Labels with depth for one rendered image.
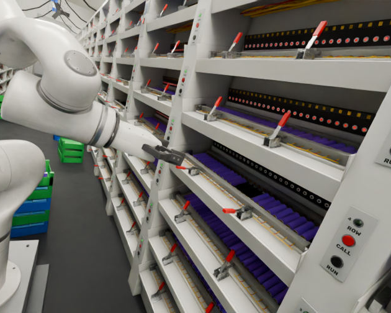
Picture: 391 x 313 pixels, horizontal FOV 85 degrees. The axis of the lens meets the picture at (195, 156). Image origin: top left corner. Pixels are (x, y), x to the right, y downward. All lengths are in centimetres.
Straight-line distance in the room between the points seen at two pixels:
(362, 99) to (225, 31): 53
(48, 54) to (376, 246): 55
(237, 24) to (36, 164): 82
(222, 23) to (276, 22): 19
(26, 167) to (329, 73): 69
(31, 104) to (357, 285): 58
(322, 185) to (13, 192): 69
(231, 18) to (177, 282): 101
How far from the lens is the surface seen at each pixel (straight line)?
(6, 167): 63
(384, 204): 43
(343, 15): 80
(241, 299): 69
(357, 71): 48
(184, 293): 91
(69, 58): 38
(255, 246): 57
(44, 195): 152
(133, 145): 44
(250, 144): 56
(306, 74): 53
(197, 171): 77
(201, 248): 77
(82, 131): 42
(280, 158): 51
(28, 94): 41
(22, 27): 43
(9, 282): 89
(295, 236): 56
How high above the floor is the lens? 102
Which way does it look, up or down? 15 degrees down
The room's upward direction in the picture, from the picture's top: 17 degrees clockwise
